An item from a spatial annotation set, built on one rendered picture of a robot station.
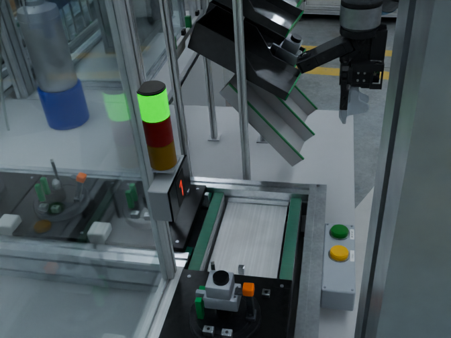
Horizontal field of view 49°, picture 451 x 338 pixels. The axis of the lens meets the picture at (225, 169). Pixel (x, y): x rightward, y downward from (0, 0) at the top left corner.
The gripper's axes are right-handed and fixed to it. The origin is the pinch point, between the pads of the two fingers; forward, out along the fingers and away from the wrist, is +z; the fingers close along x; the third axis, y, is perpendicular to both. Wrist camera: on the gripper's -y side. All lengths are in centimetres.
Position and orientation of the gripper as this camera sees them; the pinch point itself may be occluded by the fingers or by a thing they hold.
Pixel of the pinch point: (341, 117)
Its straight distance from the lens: 109.7
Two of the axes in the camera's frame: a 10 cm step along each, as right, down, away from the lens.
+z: 0.7, 8.1, 5.8
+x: 1.9, -5.8, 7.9
